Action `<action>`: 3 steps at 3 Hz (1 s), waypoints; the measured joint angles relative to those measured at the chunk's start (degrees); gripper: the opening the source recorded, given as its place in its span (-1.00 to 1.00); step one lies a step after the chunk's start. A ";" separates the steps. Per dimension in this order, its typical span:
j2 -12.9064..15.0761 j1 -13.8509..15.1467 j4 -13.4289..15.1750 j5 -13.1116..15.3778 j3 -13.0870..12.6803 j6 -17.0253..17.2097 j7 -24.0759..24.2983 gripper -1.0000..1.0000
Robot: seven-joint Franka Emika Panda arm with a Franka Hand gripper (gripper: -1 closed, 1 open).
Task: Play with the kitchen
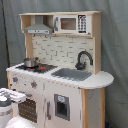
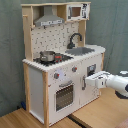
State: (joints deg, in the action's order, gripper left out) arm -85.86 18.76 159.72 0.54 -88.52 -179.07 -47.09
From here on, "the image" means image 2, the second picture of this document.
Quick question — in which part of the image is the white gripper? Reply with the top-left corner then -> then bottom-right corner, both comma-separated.
85,71 -> 109,88

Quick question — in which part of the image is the small metal toy pot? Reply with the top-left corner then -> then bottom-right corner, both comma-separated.
40,51 -> 55,62

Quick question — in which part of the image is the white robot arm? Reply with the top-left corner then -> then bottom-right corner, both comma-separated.
85,71 -> 128,99

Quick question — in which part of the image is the white wooden toy kitchen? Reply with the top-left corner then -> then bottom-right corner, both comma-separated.
22,2 -> 105,127

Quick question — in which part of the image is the red right stove knob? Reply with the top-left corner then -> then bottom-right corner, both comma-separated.
71,66 -> 79,73

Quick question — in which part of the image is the red stove knob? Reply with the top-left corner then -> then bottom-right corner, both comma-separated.
71,66 -> 79,73
54,73 -> 60,79

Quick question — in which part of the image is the grey toy sink basin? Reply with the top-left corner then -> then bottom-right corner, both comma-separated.
66,47 -> 94,56

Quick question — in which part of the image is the toy oven door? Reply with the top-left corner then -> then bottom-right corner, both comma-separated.
55,80 -> 74,111

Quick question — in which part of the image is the red left stove knob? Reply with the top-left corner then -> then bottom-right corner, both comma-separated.
54,73 -> 60,79

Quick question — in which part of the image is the black toy faucet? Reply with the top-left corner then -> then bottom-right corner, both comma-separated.
66,32 -> 83,50

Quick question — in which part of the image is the black toy stovetop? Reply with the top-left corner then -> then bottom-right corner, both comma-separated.
34,53 -> 72,66

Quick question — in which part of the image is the white toy microwave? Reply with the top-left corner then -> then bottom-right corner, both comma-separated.
67,4 -> 89,21

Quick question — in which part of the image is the grey toy range hood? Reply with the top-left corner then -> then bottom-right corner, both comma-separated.
35,5 -> 64,27

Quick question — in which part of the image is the grey cabinet door handle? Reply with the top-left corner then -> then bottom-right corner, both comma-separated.
82,76 -> 86,90

